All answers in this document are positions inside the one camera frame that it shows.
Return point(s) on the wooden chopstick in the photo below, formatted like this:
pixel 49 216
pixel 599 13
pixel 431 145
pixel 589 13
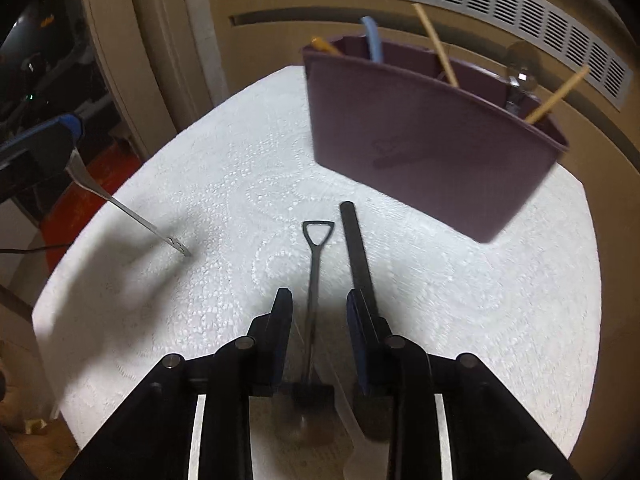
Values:
pixel 555 96
pixel 435 45

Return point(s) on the translucent grey spoon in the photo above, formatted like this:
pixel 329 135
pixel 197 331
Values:
pixel 522 77

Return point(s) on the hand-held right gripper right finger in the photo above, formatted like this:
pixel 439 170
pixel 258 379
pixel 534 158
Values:
pixel 359 345

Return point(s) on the blue plastic spoon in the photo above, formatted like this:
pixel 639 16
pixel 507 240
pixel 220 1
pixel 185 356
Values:
pixel 372 40

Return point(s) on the metal shovel-shaped spoon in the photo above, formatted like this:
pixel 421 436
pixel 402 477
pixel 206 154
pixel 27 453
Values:
pixel 314 280

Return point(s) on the beige door frame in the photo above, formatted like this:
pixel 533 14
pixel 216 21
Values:
pixel 150 35

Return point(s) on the red floor mat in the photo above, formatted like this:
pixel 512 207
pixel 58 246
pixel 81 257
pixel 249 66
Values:
pixel 95 180

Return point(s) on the purple plastic utensil holder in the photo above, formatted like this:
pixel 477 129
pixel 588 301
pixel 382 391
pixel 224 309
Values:
pixel 425 160

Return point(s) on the white embossed table cloth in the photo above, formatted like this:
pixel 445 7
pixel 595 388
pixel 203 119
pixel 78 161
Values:
pixel 200 310

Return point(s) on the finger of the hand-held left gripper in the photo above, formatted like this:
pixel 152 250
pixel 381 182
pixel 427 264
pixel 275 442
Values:
pixel 50 140

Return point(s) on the brown wooden spoon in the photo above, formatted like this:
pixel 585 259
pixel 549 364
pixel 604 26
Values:
pixel 325 46

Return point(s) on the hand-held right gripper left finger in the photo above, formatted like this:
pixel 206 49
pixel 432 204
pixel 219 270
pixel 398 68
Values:
pixel 280 330

